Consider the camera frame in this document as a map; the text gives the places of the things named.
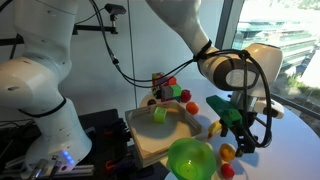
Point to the wooden tray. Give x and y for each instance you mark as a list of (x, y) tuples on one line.
[(153, 139)]

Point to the green plastic bowl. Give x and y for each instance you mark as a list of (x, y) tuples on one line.
[(191, 159)]

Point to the orange fruit back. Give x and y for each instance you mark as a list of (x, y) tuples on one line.
[(192, 108)]

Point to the colourful block stack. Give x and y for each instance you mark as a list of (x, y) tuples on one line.
[(165, 88)]

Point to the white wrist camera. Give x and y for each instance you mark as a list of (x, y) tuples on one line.
[(277, 110)]

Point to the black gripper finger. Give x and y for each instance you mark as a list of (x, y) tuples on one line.
[(224, 130), (239, 151)]

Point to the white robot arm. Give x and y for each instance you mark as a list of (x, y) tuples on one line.
[(30, 82)]

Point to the dark red fruit back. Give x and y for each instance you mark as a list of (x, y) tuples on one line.
[(185, 96)]

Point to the yellow banana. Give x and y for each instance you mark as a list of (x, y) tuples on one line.
[(213, 128)]

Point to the red fruit front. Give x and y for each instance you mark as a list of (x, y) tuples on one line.
[(227, 171)]

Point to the black wall camera mount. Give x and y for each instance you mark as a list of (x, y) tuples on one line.
[(113, 10)]

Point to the orange round fruit front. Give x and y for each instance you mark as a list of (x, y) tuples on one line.
[(227, 152)]

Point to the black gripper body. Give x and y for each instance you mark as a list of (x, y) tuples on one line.
[(242, 136)]

